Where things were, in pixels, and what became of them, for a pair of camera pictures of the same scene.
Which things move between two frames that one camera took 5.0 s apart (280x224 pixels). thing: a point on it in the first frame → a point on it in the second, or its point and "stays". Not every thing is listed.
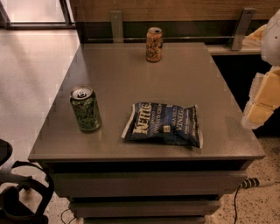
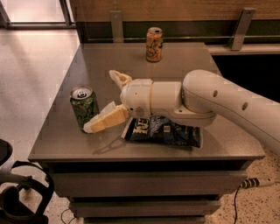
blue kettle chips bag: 164,122 stays
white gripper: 271,44 → 136,96
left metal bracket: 116,26 stays
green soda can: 85,104 stays
